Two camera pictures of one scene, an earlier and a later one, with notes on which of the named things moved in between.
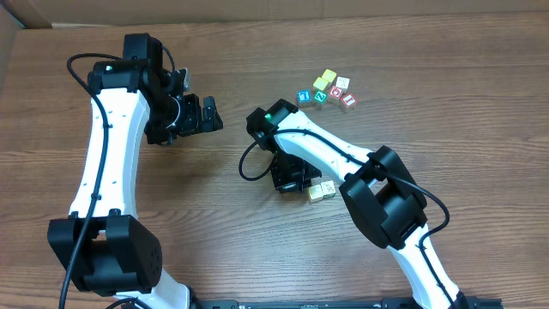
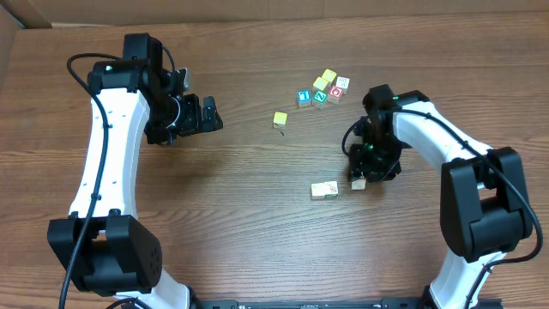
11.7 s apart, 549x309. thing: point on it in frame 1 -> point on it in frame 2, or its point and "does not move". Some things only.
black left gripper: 193,122 does not move
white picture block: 342,82 does not move
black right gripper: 289,181 -> 358,162
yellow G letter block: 315,193 does not move
